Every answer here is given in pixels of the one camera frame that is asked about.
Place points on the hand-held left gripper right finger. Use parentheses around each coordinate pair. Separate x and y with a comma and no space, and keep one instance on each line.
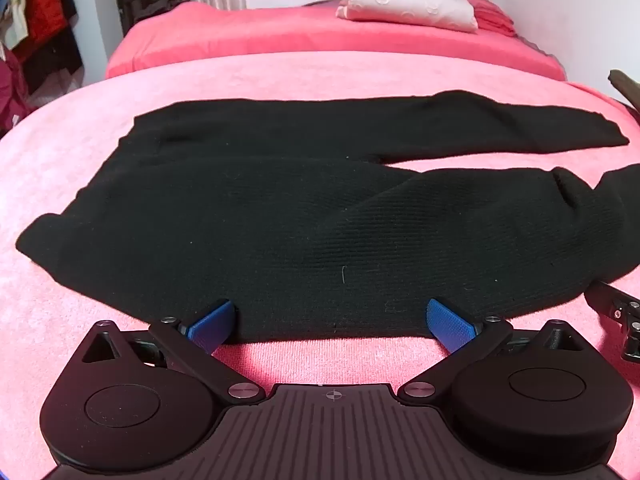
(450,324)

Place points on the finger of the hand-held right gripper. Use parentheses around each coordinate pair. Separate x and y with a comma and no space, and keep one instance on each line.
(612,302)

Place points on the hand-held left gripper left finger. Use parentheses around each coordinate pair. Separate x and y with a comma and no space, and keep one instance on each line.
(212,324)

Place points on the black knit pants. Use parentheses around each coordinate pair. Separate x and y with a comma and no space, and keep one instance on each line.
(280,220)

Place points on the pink fleece blanket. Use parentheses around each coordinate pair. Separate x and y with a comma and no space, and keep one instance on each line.
(75,160)

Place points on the red covered bed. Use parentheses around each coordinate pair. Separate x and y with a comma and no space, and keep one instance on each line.
(280,30)

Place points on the maroon garment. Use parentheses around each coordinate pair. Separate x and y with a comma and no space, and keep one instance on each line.
(11,90)

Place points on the folded red blanket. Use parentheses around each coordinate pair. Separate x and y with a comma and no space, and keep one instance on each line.
(492,15)

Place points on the black hanging garment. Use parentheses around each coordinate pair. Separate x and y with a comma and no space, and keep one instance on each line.
(70,35)

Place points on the pale pink pillow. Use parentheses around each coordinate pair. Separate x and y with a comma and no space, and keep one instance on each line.
(400,2)

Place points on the red hanging jacket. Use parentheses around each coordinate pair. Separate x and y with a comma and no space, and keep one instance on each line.
(45,0)

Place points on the pale yellow hanging garment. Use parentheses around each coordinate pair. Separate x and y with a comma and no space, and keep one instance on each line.
(17,10)

